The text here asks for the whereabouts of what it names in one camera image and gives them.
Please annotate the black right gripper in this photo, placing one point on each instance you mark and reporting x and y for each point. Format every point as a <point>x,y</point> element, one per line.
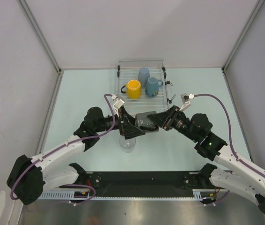
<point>165,119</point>

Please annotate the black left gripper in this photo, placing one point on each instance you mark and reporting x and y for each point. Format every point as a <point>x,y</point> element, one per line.
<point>125,128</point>

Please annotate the grey ceramic mug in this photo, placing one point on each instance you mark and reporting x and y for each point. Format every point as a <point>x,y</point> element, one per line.
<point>145,123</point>

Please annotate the clear octagonal glass cup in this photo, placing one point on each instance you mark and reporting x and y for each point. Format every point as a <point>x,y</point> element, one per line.
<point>127,145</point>

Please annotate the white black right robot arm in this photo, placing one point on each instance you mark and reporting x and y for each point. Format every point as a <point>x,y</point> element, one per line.
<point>247,179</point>

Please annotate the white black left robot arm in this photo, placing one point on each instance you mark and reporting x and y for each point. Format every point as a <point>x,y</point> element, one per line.
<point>31,176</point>

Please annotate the blue ribbed flower mug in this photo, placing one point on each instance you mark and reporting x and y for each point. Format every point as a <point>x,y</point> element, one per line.
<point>152,86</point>

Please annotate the yellow ceramic mug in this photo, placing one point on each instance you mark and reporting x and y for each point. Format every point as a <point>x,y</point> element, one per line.
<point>132,89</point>

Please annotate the light blue plain cup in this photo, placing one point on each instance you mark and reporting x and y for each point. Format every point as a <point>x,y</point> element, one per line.
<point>143,76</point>

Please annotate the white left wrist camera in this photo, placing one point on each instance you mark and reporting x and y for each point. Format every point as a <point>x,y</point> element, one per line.
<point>118,102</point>

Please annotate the metal wire dish rack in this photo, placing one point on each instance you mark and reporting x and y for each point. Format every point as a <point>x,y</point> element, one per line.
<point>129,70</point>

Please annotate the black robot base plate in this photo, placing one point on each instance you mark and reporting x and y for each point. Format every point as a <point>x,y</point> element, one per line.
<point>120,181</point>

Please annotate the grey slotted cable duct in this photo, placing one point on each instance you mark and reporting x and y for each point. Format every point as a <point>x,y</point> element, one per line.
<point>80,195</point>

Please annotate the aluminium frame post left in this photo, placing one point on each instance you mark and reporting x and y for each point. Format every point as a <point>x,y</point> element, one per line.
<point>39,34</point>

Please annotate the aluminium frame post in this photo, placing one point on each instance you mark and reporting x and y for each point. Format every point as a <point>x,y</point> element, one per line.
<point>253,16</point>
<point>39,34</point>

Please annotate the aluminium frame post right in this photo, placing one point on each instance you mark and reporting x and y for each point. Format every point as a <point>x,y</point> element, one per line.
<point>253,16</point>

